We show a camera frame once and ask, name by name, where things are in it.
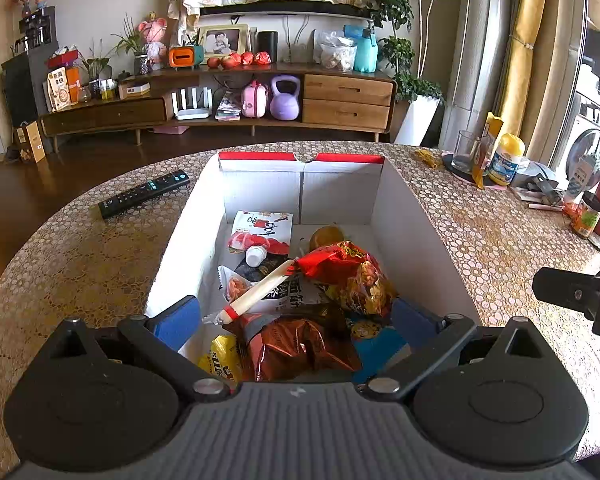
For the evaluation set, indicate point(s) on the sausage stick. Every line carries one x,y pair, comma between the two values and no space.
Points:
260,292

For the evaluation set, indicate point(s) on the black speaker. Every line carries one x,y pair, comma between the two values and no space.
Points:
268,47

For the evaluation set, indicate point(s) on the orange teal box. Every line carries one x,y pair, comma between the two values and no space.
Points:
185,57

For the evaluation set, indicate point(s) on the orange round snack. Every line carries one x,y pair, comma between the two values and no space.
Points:
326,236

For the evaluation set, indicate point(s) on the red gift box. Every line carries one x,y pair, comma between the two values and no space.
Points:
62,59

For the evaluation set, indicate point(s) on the red yellow snack bag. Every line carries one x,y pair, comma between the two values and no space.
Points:
360,280

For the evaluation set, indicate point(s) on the wooden TV cabinet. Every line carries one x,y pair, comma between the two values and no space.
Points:
350,90

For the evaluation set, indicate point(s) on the white red snack packet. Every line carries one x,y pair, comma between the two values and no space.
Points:
260,222

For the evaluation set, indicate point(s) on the red apple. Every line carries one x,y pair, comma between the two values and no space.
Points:
262,58
230,60
247,58
213,62

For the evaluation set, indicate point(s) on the photo frame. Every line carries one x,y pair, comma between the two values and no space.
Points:
223,41

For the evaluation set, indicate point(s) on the printed snack box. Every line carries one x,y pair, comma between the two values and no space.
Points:
62,89

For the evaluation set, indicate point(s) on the brown red foil snack bag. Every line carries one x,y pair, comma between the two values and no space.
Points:
300,347

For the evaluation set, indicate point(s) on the black cabinet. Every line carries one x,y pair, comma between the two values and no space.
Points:
22,90

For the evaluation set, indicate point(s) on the white planter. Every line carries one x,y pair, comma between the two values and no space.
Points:
416,120

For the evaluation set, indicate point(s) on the yellow small object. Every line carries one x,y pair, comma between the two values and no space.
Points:
426,158

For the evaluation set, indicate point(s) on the pink toy case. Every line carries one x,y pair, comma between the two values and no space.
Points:
256,100

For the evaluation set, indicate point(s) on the pink round mat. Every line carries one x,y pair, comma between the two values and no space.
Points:
452,175

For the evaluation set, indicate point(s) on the blue spray bottle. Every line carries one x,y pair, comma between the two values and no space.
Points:
362,50

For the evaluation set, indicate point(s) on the potted green plant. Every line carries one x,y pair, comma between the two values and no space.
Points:
95,62
135,45

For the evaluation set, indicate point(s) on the coffee machine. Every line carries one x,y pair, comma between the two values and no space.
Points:
37,32

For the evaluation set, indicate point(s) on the white router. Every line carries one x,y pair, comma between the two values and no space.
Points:
194,107

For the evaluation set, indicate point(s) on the dark pouch white cap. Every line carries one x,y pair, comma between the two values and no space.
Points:
256,256

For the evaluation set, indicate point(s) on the yellow candy packet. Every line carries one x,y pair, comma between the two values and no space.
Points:
220,360

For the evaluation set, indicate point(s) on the television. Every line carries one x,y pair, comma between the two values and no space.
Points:
280,9

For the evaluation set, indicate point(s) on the yellow curtain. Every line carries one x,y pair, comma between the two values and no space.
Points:
522,45

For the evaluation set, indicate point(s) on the black remote control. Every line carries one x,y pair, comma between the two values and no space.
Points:
145,194

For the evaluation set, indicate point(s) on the washing machine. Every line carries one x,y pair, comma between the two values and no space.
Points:
590,135

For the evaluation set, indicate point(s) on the stack of magazines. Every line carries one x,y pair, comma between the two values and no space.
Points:
228,107

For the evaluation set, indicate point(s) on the pink flat box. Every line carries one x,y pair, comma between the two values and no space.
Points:
170,130

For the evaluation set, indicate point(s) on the purple kettlebell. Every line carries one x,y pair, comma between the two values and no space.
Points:
285,100

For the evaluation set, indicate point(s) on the white small box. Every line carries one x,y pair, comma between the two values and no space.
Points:
134,90

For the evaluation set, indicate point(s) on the potted tree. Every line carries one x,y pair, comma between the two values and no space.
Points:
395,10

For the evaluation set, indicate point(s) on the glass jar black lid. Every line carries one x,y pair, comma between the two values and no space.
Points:
586,215

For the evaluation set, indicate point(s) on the red white cardboard box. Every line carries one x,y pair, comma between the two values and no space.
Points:
420,240

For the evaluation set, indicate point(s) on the clear plastic bag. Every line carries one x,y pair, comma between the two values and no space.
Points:
335,52

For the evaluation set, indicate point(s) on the brown cardboard box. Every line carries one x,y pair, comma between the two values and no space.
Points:
30,142

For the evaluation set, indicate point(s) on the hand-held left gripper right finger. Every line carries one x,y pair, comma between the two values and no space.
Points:
412,320

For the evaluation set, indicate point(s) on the white orange snack packet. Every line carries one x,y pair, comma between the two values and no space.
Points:
290,301

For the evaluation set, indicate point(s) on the pink doll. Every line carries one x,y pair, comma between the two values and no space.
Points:
154,40

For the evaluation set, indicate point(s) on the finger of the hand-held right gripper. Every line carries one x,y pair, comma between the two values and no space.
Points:
565,287

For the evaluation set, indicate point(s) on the grey sheer curtain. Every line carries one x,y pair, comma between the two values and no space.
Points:
475,50

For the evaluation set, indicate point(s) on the yellow-lid supplement bottle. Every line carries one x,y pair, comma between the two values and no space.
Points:
506,160

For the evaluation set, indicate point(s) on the drinking glass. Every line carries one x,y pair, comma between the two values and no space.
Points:
464,152

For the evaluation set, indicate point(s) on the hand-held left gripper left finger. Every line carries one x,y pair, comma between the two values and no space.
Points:
177,320

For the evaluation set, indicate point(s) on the blue snack packet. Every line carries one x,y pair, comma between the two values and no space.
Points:
375,345

